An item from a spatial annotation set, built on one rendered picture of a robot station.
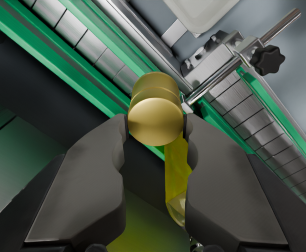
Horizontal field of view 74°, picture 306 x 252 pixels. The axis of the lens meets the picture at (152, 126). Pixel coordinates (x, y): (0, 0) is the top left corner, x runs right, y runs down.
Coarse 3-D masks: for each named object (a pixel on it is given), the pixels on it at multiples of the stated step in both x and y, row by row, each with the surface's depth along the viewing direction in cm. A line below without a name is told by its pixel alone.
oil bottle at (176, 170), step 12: (168, 144) 31; (180, 144) 29; (168, 156) 29; (180, 156) 27; (168, 168) 27; (180, 168) 25; (168, 180) 25; (180, 180) 23; (168, 192) 24; (180, 192) 22; (168, 204) 22; (180, 204) 21; (180, 216) 21
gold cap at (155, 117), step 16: (144, 80) 14; (160, 80) 13; (144, 96) 11; (160, 96) 11; (176, 96) 12; (128, 112) 11; (144, 112) 11; (160, 112) 11; (176, 112) 11; (128, 128) 12; (144, 128) 12; (160, 128) 12; (176, 128) 12; (160, 144) 12
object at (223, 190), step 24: (192, 120) 11; (192, 144) 9; (216, 144) 9; (192, 168) 10; (216, 168) 8; (240, 168) 8; (192, 192) 7; (216, 192) 7; (240, 192) 7; (192, 216) 7; (216, 216) 6; (240, 216) 6; (264, 216) 6; (216, 240) 6; (240, 240) 6; (264, 240) 6
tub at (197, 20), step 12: (168, 0) 32; (180, 0) 38; (192, 0) 38; (204, 0) 38; (216, 0) 36; (228, 0) 32; (180, 12) 33; (192, 12) 39; (204, 12) 38; (216, 12) 33; (192, 24) 34; (204, 24) 34
